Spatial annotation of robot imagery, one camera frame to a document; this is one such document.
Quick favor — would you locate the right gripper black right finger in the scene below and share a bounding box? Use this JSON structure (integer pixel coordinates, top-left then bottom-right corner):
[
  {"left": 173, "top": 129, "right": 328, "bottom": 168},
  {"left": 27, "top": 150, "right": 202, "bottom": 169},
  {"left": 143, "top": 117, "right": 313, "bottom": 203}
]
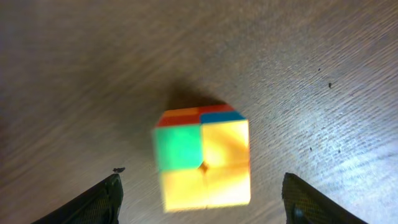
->
[{"left": 282, "top": 172, "right": 364, "bottom": 224}]

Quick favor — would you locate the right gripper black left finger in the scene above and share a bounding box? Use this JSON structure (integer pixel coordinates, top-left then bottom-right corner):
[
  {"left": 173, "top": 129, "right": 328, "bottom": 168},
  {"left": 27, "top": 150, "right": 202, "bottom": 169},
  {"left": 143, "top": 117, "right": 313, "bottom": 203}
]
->
[{"left": 34, "top": 174, "right": 124, "bottom": 224}]

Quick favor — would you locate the multicolour puzzle cube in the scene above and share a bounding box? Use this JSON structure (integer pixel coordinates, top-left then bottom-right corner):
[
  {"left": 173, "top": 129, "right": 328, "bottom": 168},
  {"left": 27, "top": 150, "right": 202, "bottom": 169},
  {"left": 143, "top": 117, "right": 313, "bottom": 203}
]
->
[{"left": 153, "top": 104, "right": 251, "bottom": 212}]

